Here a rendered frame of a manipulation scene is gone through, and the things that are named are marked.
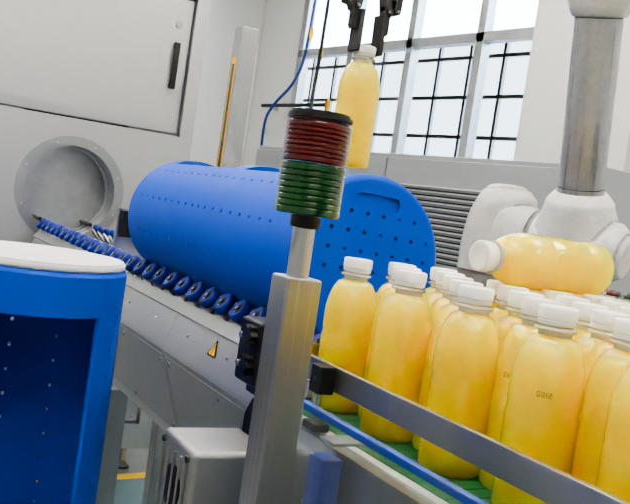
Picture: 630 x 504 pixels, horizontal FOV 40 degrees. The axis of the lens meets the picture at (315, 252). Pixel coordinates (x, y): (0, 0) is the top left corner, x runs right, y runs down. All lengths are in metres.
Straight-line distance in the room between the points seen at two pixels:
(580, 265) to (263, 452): 0.51
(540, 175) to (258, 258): 1.91
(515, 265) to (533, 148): 3.45
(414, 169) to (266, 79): 3.62
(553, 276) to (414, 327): 0.20
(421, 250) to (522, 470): 0.72
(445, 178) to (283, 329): 2.74
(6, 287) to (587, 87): 1.25
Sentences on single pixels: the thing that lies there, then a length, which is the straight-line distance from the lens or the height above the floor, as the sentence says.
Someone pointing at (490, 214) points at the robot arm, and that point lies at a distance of 2.06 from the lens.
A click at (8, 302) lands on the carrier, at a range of 1.28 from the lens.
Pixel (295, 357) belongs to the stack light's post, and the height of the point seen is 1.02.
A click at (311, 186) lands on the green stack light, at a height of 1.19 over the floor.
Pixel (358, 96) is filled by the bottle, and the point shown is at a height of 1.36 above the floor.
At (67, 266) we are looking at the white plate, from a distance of 1.28.
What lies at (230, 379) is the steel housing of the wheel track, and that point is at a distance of 1.52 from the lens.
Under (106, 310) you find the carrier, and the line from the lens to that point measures 1.34.
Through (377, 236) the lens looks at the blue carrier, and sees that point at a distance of 1.42.
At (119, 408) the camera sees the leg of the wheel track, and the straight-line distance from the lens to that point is 2.34.
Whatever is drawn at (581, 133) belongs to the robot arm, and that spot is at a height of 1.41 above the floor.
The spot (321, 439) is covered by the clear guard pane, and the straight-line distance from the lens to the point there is 0.97.
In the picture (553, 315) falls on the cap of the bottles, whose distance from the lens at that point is 0.87.
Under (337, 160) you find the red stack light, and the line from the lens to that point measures 0.82.
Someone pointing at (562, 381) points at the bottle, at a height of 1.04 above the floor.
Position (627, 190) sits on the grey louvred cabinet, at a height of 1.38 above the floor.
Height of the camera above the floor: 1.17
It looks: 3 degrees down
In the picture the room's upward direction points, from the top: 8 degrees clockwise
